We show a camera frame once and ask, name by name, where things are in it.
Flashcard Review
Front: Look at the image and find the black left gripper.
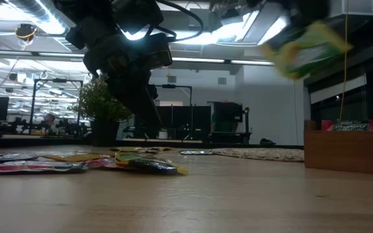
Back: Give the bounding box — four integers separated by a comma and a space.
82, 32, 163, 129

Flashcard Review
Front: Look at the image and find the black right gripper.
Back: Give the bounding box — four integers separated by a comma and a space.
264, 0, 332, 49

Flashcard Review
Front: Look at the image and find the wooden three-compartment tea box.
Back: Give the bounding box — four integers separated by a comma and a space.
304, 118, 373, 177

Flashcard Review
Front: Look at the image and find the black partition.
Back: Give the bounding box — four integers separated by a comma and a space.
133, 105, 212, 142

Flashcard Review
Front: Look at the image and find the small green potted plant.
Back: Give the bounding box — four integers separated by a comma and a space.
71, 76, 135, 147

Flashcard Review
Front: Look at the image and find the long ceiling light strip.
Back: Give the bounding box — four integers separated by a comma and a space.
172, 57, 275, 67

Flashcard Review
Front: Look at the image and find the white ceiling air unit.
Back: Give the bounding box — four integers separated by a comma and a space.
328, 0, 373, 17

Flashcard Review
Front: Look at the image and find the black lamp stand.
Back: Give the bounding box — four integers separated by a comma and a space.
242, 106, 252, 134

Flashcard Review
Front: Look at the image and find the dark office desk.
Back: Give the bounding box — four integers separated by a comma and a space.
209, 131, 253, 145

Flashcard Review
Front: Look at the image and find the round woven placemat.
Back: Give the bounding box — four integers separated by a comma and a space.
209, 147, 305, 163

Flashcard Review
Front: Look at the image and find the black metal frame stand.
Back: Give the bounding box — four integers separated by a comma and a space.
28, 78, 84, 135
145, 83, 193, 142

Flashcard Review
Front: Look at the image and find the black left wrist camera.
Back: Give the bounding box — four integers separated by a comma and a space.
146, 32, 174, 70

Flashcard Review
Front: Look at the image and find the black metal table frame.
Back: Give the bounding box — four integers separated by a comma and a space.
0, 135, 305, 150

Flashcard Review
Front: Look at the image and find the yellow ceiling cable reel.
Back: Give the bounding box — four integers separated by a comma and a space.
14, 23, 38, 42

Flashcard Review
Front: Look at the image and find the silver ceiling duct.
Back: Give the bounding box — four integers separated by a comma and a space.
3, 0, 87, 54

